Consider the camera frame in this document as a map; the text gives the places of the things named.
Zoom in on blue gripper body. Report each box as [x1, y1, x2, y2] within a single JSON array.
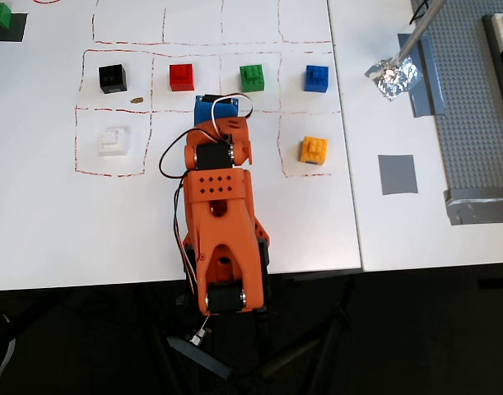
[[193, 95, 240, 125]]

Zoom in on red brick block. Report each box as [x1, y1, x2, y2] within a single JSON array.
[[169, 63, 195, 92]]

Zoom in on small green brick block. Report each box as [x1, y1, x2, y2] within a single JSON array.
[[239, 64, 266, 93]]

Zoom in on white brick block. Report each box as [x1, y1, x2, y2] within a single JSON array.
[[95, 125, 133, 159]]

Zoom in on black brick block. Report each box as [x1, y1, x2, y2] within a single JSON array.
[[98, 63, 128, 95]]

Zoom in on yellow brick block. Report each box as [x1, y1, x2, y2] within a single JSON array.
[[298, 136, 329, 166]]

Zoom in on blue brick block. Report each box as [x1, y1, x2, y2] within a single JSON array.
[[304, 64, 330, 93]]

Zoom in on grey tape marker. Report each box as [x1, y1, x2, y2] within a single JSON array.
[[377, 154, 419, 197]]

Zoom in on crumpled aluminium foil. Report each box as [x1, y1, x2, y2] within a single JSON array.
[[365, 56, 424, 101]]

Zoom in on metal pole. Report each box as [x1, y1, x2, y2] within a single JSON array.
[[393, 0, 446, 69]]

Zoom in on grey studded baseplate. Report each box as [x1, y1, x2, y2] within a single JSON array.
[[410, 0, 503, 202]]

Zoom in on black tripod stand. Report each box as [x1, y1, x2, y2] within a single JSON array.
[[166, 271, 353, 383]]

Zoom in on gripper servo cable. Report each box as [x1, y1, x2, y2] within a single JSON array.
[[212, 93, 254, 137]]

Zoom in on arm servo cable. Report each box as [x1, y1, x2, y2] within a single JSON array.
[[159, 128, 205, 295]]

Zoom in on white cable connector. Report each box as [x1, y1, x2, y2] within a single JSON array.
[[187, 315, 213, 346]]

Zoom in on thin black cable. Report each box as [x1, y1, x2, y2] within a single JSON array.
[[408, 0, 431, 26]]

